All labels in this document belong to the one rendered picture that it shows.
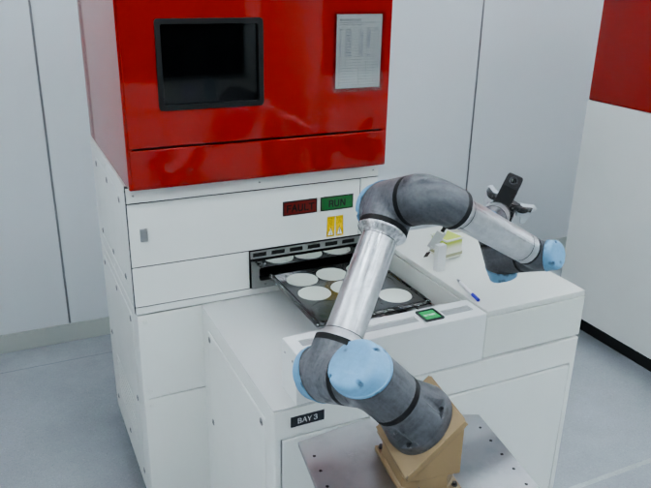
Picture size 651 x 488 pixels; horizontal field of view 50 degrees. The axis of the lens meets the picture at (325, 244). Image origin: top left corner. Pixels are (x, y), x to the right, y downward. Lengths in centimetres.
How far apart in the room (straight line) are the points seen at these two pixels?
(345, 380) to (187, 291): 97
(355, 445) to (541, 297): 73
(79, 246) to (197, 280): 155
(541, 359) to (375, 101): 91
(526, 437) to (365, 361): 102
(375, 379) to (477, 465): 38
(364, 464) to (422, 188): 60
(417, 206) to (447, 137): 280
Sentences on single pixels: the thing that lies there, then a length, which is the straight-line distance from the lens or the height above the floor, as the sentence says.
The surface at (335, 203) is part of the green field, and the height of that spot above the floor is 110.
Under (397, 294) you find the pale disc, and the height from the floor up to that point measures 90.
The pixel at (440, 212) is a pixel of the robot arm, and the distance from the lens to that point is 154.
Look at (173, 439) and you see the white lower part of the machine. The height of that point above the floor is 35.
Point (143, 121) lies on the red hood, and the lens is 198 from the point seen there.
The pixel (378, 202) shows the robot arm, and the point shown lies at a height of 132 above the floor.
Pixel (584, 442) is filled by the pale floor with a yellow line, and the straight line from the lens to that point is 322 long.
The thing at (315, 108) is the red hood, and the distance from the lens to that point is 213.
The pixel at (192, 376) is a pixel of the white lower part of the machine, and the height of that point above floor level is 57.
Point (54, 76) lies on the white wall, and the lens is 349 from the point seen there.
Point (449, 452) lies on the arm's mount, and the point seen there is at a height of 92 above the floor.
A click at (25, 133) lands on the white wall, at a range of 352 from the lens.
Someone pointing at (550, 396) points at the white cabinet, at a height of 63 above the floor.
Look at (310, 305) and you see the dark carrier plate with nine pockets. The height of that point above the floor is 90.
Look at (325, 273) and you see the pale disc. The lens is 225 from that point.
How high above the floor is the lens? 181
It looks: 21 degrees down
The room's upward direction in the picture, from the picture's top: 1 degrees clockwise
